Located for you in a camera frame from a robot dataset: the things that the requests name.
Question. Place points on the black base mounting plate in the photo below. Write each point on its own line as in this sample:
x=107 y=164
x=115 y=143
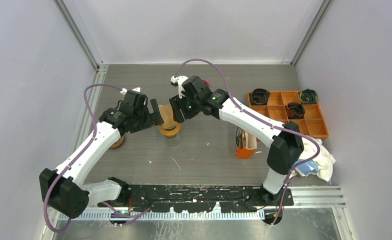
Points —
x=198 y=198

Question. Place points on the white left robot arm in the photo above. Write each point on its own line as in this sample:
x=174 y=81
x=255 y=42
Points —
x=64 y=188

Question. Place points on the white crumpled cloth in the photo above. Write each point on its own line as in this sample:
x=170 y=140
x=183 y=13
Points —
x=321 y=166

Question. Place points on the glass carafe with brown collar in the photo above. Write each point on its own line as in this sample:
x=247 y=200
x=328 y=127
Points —
x=171 y=136

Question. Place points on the orange wooden compartment tray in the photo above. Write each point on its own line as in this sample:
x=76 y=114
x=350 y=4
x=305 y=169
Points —
x=312 y=125

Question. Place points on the green floral rolled tie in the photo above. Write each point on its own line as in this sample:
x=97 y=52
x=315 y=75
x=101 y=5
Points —
x=308 y=97

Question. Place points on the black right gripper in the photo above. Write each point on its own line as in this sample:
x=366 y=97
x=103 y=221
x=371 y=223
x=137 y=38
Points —
x=175 y=103

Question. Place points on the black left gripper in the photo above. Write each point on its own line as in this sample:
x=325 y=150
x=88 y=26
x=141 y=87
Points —
x=148 y=123

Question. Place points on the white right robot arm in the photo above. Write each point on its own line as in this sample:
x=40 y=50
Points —
x=283 y=139

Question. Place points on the brown paper coffee filter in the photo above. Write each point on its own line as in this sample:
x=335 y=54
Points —
x=167 y=116

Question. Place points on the dark rolled tie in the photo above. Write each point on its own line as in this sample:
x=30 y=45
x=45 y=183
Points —
x=259 y=96

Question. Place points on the orange coffee filter box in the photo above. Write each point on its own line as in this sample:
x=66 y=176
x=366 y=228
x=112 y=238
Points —
x=245 y=144

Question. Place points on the red and black carafe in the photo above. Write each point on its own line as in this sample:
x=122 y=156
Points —
x=206 y=83

